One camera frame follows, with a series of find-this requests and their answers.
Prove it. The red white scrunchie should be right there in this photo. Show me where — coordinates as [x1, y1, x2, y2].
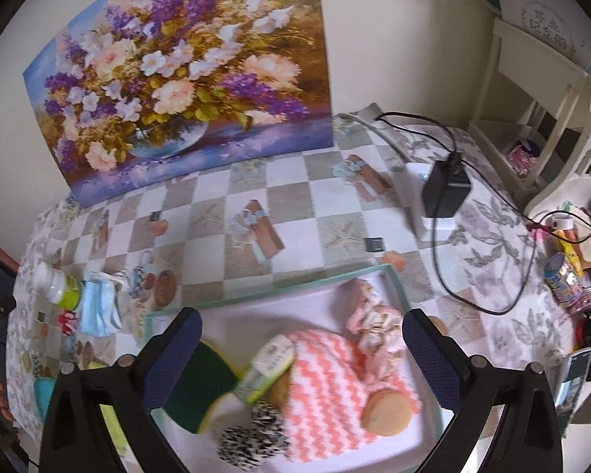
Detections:
[57, 311, 78, 336]

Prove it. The green yellow scouring sponge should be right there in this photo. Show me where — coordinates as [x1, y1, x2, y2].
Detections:
[163, 341, 240, 434]

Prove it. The peach floral cloth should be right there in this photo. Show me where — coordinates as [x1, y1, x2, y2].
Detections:
[345, 279, 407, 384]

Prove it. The leopard print scrunchie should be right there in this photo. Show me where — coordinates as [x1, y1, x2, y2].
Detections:
[217, 400, 289, 472]

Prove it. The pink white zigzag cloth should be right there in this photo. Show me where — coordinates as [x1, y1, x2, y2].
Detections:
[267, 329, 422, 464]

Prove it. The green tissue pack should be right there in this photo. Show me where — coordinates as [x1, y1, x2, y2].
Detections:
[234, 334, 296, 406]

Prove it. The white green label bottle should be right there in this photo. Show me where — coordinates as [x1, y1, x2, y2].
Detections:
[33, 262, 83, 312]

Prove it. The teal toy chest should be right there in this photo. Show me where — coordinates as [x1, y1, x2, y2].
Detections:
[34, 377, 56, 423]

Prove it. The smartphone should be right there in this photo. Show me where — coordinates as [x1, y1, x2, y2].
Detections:
[554, 347, 591, 414]

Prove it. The colourful patterned can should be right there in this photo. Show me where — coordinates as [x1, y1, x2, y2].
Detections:
[545, 252, 583, 306]

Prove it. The white tray teal rim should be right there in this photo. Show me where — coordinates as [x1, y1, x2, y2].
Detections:
[156, 265, 443, 472]

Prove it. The black power adapter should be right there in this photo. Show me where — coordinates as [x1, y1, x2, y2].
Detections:
[422, 153, 472, 219]

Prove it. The checkered patterned tablecloth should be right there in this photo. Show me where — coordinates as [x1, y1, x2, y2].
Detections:
[6, 120, 574, 439]

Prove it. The white power strip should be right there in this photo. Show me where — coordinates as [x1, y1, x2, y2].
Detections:
[404, 160, 457, 244]

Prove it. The cream wooden shelf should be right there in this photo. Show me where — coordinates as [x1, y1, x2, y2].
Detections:
[468, 19, 591, 215]

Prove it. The floral painting canvas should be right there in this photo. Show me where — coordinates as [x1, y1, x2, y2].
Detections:
[23, 0, 333, 206]

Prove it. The black cable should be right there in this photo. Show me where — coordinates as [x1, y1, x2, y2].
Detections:
[373, 111, 591, 316]

